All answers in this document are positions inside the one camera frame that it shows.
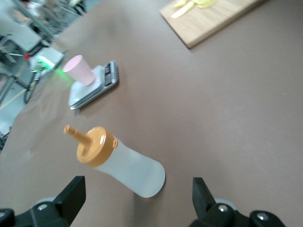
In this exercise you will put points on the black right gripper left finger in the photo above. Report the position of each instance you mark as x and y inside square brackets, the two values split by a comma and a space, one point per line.
[71, 201]

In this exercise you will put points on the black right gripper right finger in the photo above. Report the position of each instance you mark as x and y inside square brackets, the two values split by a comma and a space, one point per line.
[203, 203]

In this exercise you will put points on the translucent squeeze bottle orange cap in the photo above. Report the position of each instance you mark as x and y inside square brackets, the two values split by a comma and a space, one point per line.
[132, 170]

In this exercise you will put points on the pink plastic cup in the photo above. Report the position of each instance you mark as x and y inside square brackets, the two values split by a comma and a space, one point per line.
[80, 71]

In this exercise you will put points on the silver digital kitchen scale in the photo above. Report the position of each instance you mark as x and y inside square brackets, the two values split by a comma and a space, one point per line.
[94, 92]

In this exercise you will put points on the wooden cutting board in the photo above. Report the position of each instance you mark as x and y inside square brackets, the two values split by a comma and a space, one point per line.
[201, 26]

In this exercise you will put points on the yellow plastic knife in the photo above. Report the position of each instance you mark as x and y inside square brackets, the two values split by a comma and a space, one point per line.
[181, 13]

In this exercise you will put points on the yellow plastic fork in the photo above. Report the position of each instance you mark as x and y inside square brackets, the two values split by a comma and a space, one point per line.
[180, 3]

